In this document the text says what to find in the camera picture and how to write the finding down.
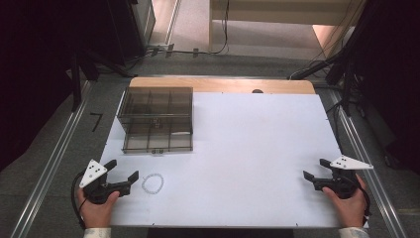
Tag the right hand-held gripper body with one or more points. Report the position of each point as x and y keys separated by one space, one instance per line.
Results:
x=343 y=180

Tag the aluminium floor rail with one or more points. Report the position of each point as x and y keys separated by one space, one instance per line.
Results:
x=369 y=175
x=52 y=165

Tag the white shelf unit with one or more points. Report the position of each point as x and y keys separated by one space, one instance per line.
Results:
x=264 y=23

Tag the smoky transparent compartment box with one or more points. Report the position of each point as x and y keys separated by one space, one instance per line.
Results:
x=155 y=115

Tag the person's right hand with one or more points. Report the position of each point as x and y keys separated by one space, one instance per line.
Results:
x=348 y=208

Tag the white table sheet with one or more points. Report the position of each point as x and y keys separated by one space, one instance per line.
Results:
x=251 y=158

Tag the person's left hand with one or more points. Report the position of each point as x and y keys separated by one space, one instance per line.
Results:
x=96 y=211

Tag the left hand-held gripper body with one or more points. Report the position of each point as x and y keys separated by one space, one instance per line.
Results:
x=94 y=172

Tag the dark cabinet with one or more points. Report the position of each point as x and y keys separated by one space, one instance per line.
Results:
x=132 y=26

